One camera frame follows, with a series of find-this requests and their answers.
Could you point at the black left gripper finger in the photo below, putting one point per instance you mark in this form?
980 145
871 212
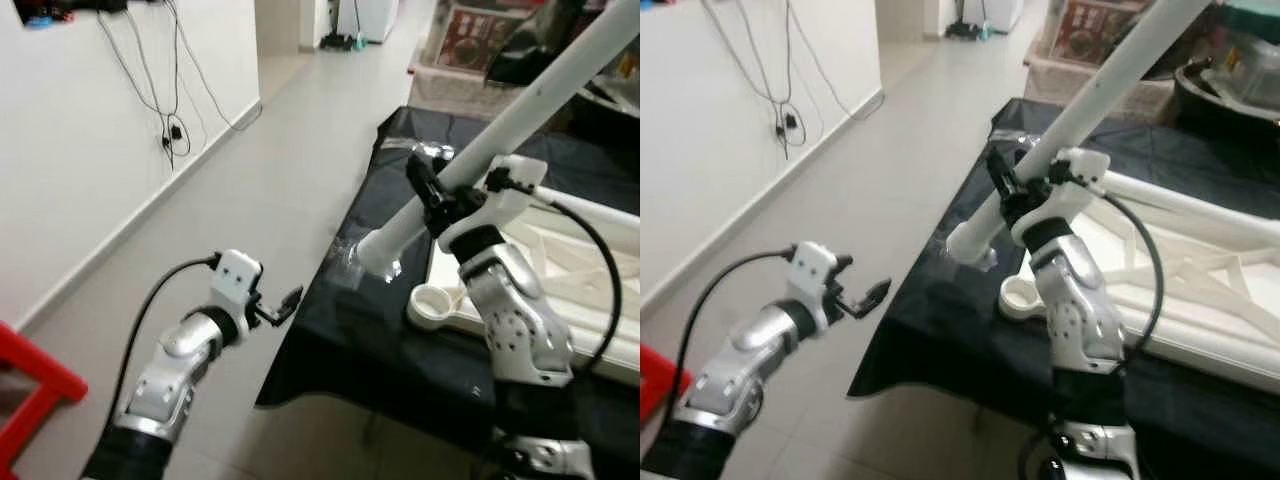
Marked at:
280 321
864 308
880 290
294 300

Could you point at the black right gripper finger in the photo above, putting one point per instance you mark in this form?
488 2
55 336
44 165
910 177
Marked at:
422 182
1001 172

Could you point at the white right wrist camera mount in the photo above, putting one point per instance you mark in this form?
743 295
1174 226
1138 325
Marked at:
500 210
1075 195

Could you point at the clear tape patch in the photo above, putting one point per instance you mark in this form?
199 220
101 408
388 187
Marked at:
345 262
992 260

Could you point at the red plastic stool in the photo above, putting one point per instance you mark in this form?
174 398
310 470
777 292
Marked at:
30 350
660 375

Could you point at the black tablecloth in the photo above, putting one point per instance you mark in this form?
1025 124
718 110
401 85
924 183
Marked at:
940 350
350 360

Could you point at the white plastic table top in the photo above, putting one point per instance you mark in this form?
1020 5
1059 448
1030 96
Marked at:
440 308
1025 298

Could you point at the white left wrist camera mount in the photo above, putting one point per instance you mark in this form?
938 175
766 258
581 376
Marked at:
815 270
237 280

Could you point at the black power adapter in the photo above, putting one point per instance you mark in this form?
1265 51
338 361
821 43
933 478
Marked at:
175 133
790 122

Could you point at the beige patterned ledge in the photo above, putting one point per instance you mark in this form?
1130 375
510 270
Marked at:
1060 85
450 95

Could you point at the white appliance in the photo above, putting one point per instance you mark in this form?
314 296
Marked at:
370 18
990 12

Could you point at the black wall shelf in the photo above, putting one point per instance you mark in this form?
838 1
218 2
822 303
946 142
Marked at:
90 6

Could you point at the black floor cleaning device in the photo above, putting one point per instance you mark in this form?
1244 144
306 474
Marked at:
965 31
340 42

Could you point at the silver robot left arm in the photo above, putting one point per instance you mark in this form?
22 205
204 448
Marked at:
750 365
170 375

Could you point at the black plastic bag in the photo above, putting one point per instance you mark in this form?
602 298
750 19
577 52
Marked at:
1185 55
520 60

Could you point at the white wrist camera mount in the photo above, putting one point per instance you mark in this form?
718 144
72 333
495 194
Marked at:
237 280
1075 195
500 210
815 270

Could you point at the clear plastic storage box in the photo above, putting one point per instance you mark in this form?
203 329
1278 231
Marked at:
1250 60

